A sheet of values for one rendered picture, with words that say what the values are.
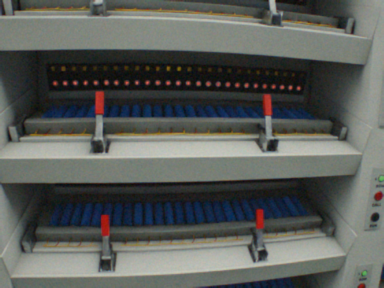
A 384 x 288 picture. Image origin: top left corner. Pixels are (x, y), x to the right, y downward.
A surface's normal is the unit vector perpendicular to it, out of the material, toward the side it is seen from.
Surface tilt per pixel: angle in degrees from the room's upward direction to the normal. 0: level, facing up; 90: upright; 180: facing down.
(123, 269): 19
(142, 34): 109
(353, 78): 90
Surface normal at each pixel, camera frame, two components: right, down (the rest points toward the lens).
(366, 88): -0.99, 0.00
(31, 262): 0.07, -0.88
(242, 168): 0.13, 0.48
